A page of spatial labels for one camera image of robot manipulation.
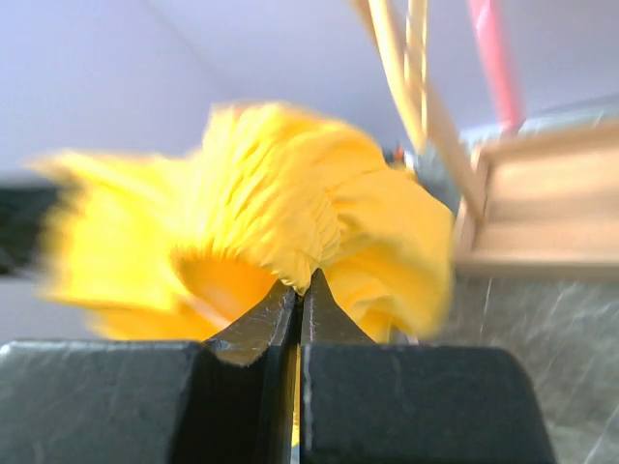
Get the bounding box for pink hanger left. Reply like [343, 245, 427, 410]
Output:
[468, 0, 524, 134]

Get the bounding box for yellow hanger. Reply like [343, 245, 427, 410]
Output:
[368, 0, 428, 152]

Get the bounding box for yellow shorts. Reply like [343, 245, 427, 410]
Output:
[36, 102, 453, 341]

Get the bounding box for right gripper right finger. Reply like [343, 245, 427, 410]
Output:
[300, 272, 555, 463]

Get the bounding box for wooden hanger rack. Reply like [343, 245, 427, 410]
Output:
[356, 1, 618, 279]

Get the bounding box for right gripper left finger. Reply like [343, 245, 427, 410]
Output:
[1, 284, 296, 463]

